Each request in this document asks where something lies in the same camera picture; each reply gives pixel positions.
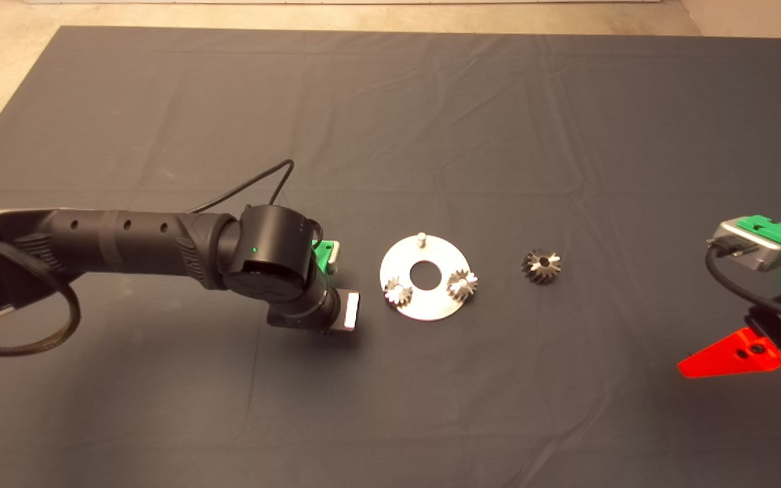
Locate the round metal plate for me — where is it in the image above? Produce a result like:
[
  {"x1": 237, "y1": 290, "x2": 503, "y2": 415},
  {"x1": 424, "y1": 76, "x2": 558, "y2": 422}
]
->
[{"x1": 380, "y1": 232, "x2": 470, "y2": 322}]

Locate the silver right camera box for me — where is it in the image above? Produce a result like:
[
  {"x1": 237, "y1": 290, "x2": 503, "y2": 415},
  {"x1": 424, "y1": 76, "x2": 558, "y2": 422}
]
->
[{"x1": 706, "y1": 222, "x2": 781, "y2": 273}]

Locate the dark grey table cloth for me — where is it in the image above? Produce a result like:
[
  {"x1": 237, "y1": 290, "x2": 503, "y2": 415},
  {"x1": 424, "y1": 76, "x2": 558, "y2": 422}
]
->
[{"x1": 0, "y1": 26, "x2": 781, "y2": 488}]

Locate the black right camera cable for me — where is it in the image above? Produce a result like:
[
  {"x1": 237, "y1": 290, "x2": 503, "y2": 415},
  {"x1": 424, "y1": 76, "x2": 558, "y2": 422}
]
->
[{"x1": 704, "y1": 245, "x2": 781, "y2": 333}]

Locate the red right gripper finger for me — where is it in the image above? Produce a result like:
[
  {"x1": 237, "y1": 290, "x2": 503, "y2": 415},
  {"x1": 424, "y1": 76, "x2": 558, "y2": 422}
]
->
[{"x1": 677, "y1": 328, "x2": 781, "y2": 380}]

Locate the green left camera mount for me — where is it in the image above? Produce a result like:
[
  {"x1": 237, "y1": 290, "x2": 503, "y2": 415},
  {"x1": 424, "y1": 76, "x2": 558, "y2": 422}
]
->
[{"x1": 313, "y1": 241, "x2": 337, "y2": 275}]

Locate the braided black left arm cable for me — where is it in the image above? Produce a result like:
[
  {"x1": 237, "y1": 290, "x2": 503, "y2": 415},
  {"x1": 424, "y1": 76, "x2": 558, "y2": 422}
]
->
[{"x1": 0, "y1": 241, "x2": 81, "y2": 357}]

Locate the small steel gear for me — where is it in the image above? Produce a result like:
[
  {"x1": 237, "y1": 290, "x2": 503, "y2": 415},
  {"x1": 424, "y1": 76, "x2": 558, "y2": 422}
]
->
[
  {"x1": 385, "y1": 277, "x2": 414, "y2": 306},
  {"x1": 447, "y1": 269, "x2": 479, "y2": 302}
]

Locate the thin black left camera cable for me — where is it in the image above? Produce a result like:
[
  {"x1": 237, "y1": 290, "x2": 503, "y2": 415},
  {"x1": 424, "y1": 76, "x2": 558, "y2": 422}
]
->
[{"x1": 187, "y1": 159, "x2": 295, "y2": 214}]

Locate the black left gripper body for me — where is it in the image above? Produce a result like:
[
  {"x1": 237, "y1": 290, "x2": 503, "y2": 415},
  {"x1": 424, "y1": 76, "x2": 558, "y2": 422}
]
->
[{"x1": 267, "y1": 288, "x2": 361, "y2": 334}]

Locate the large steel gear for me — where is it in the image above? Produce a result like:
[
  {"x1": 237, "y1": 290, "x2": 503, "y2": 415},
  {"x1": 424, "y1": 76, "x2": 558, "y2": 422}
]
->
[{"x1": 521, "y1": 248, "x2": 562, "y2": 285}]

